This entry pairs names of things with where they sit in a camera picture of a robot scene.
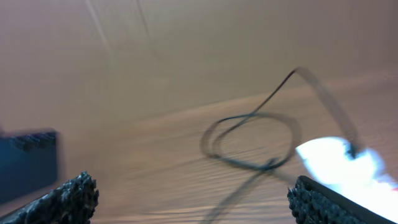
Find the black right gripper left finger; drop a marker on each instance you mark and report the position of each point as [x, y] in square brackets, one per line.
[74, 202]

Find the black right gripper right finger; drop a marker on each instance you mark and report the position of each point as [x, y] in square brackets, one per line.
[313, 203]

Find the blue Galaxy smartphone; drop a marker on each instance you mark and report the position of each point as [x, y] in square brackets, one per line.
[28, 162]

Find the white charger plug adapter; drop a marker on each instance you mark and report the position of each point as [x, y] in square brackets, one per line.
[329, 162]

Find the white power strip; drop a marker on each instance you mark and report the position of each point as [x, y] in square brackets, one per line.
[380, 196]

